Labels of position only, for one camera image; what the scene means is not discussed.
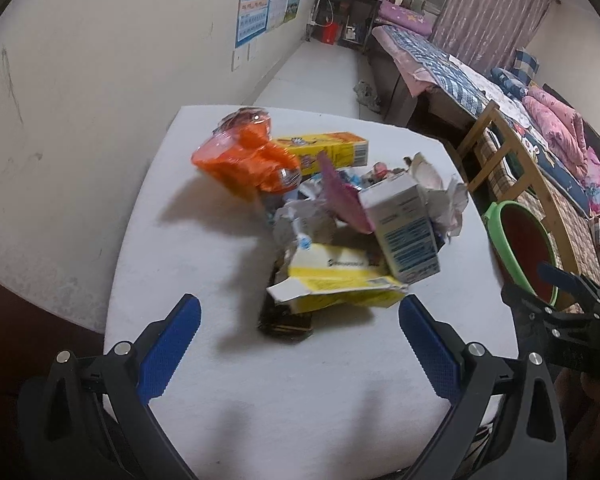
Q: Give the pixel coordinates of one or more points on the pair of grey shoes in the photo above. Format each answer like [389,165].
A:
[367,95]

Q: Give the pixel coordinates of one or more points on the blue white wrapper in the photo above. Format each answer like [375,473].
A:
[304,244]

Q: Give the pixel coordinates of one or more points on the navy cartoon blanket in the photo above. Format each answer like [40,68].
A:
[555,170]

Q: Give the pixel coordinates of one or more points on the blue chart wall poster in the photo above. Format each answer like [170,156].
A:
[252,5]

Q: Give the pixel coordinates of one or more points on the dark wooden bed frame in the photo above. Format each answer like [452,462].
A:
[395,90]

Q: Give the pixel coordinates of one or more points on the orange snack bag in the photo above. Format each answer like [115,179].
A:
[240,160]

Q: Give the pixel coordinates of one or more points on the white wall switch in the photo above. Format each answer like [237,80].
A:
[237,60]

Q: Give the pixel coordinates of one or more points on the pink hanging cloth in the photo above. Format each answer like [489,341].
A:
[417,77]

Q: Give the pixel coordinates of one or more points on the pink wrapper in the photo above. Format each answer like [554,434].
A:
[345,200]

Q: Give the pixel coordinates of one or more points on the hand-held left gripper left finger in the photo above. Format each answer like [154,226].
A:
[172,345]

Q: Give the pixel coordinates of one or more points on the wooden chair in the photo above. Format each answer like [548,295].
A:
[485,125]

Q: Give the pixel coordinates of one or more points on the red bin with green rim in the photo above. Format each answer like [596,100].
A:
[520,245]

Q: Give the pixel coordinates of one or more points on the small colourful snack wrapper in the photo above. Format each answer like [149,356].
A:
[382,172]

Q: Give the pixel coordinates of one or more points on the white and blue carton box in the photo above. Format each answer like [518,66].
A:
[405,230]

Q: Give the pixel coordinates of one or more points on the white printed paper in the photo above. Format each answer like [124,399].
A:
[300,215]

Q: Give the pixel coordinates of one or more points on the dark brown small box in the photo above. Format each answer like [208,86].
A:
[285,325]

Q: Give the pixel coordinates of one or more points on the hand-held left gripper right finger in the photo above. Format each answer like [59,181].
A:
[430,345]

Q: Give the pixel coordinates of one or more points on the dark blue pillow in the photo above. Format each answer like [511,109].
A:
[507,82]

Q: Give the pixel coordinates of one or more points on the blue plaid blanket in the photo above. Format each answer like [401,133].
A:
[430,55]

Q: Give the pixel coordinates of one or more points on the yellow carton box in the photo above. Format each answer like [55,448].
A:
[330,147]

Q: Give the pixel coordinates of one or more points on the red bucket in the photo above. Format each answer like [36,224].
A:
[329,33]

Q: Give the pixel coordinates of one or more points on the purple star quilt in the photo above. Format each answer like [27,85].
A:
[405,15]

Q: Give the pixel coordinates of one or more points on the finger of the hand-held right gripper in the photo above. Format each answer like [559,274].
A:
[535,320]
[557,276]

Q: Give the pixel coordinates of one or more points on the patterned curtain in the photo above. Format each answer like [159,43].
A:
[490,5]

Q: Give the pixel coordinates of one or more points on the torn yellow cardboard box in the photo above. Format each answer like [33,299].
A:
[330,265]

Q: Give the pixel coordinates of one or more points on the pink quilt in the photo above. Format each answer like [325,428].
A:
[560,120]

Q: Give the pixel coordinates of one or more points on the large newspaper ball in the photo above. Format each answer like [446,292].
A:
[450,205]

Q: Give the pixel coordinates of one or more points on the blue plaid pillow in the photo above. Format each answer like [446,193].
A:
[525,65]

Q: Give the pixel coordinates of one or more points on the white wall socket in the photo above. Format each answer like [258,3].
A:
[252,50]

